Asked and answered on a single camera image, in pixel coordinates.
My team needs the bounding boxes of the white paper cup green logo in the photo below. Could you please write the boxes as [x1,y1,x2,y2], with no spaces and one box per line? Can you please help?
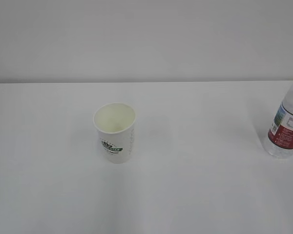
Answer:
[93,103,136,164]

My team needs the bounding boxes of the clear water bottle red label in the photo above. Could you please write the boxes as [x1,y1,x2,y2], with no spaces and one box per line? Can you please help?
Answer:
[263,85,293,158]

